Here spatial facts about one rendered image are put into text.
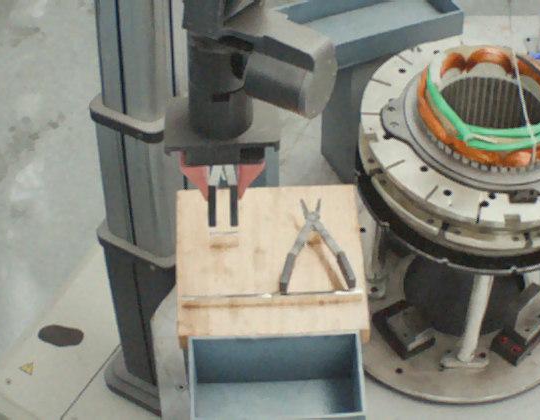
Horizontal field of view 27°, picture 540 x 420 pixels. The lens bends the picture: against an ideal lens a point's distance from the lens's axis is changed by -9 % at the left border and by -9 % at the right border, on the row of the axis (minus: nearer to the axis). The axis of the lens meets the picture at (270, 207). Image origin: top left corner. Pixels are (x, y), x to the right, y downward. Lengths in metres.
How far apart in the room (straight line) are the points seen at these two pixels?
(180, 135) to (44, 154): 1.90
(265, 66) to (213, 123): 0.09
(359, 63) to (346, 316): 0.46
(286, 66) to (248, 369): 0.37
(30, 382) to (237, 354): 1.01
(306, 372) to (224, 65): 0.37
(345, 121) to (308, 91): 0.68
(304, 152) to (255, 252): 0.53
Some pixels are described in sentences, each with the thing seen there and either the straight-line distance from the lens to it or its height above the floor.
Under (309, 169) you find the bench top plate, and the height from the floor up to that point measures 0.78.
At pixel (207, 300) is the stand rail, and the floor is 1.08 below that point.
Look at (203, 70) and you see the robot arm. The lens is 1.01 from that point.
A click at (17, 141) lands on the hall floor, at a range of 3.01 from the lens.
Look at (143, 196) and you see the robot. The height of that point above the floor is 0.78.
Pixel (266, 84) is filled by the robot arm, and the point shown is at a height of 1.36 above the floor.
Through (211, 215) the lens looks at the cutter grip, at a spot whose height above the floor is 1.19.
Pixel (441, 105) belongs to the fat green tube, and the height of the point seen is 1.15.
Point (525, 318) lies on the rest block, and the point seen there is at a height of 0.84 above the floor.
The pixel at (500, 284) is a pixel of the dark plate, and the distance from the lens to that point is 1.61.
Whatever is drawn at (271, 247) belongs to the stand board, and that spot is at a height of 1.06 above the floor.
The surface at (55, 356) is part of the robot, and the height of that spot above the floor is 0.26.
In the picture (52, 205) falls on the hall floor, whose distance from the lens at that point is 2.82.
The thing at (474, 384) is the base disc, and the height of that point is 0.80.
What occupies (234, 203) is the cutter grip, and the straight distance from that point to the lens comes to 1.12.
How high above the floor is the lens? 2.00
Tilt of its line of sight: 46 degrees down
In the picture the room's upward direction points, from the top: straight up
